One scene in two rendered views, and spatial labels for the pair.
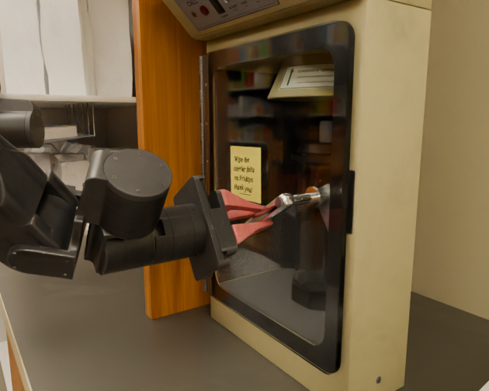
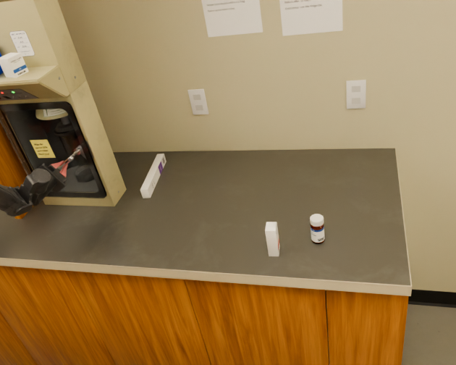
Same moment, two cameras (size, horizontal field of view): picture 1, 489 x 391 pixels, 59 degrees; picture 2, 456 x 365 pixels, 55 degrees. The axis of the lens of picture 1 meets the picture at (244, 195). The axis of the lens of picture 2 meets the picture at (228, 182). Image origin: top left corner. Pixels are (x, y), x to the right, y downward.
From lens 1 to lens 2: 1.17 m
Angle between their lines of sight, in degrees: 40
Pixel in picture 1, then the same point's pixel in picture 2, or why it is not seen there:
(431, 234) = (114, 126)
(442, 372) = (136, 179)
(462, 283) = (133, 141)
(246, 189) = (45, 154)
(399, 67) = (85, 104)
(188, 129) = not seen: outside the picture
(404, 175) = (100, 132)
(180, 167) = (1, 153)
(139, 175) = (42, 176)
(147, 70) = not seen: outside the picture
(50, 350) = not seen: outside the picture
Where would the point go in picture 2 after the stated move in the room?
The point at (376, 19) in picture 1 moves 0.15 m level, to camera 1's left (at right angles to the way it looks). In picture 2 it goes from (74, 98) to (32, 116)
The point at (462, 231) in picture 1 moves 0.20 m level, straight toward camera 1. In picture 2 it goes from (125, 122) to (127, 141)
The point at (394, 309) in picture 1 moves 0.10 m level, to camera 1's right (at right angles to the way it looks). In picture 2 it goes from (114, 170) to (136, 158)
